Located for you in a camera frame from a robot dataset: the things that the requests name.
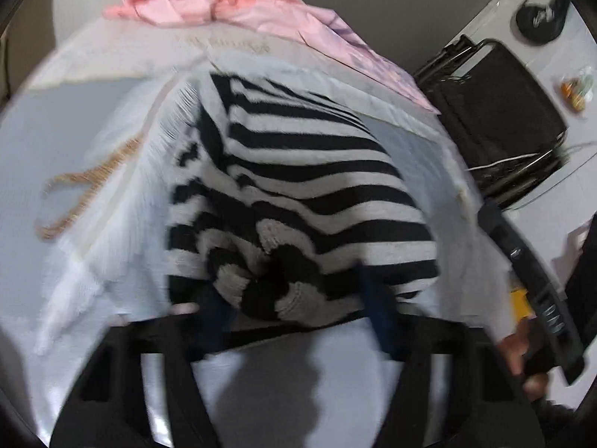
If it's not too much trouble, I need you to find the black grey striped knit sweater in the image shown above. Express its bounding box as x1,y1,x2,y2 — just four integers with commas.
166,73,439,328

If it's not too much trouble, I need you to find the person's right hand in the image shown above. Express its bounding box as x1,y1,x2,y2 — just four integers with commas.
498,317,550,401

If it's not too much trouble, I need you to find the black folding chair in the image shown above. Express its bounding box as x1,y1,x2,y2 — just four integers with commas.
414,35,568,209

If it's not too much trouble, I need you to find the grey feather print bed sheet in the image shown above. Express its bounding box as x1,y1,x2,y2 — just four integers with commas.
1,19,514,443

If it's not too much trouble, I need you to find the hanging bag of snacks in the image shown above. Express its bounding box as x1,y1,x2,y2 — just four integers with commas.
556,66,596,113

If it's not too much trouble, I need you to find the pink crumpled quilt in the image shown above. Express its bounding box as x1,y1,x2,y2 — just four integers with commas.
103,0,438,113

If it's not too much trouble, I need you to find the white charging cable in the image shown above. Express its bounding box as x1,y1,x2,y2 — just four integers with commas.
465,141,597,211

